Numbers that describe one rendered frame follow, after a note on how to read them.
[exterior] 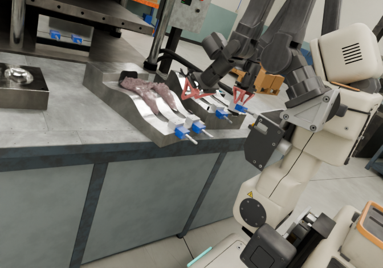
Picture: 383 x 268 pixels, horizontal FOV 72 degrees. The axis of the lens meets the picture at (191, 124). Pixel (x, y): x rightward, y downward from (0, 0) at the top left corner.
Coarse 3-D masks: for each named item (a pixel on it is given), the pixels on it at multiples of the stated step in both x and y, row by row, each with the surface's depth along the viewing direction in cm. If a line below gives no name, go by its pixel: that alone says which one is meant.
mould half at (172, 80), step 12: (156, 72) 148; (180, 72) 137; (168, 84) 139; (180, 84) 131; (180, 96) 131; (216, 96) 141; (192, 108) 124; (204, 108) 117; (204, 120) 117; (216, 120) 121; (240, 120) 131
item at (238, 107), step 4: (232, 100) 126; (232, 104) 125; (236, 104) 124; (240, 104) 126; (228, 108) 127; (232, 108) 125; (236, 108) 124; (240, 108) 122; (244, 108) 122; (244, 112) 124; (248, 112) 120
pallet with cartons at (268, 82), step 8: (232, 72) 653; (240, 72) 604; (264, 72) 558; (240, 80) 601; (256, 80) 568; (264, 80) 560; (272, 80) 577; (280, 80) 593; (256, 88) 566; (264, 88) 574; (272, 88) 593
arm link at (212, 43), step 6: (210, 36) 81; (216, 36) 80; (222, 36) 82; (204, 42) 82; (210, 42) 81; (216, 42) 80; (222, 42) 79; (234, 42) 73; (204, 48) 83; (210, 48) 81; (216, 48) 80; (228, 48) 75; (234, 48) 73; (210, 54) 81; (228, 54) 76; (234, 54) 75; (234, 60) 79; (240, 60) 81
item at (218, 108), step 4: (212, 104) 120; (216, 104) 119; (220, 104) 121; (212, 108) 120; (216, 108) 117; (220, 108) 119; (224, 108) 120; (216, 112) 118; (220, 112) 116; (224, 112) 117; (220, 116) 116; (224, 116) 116; (228, 120) 114
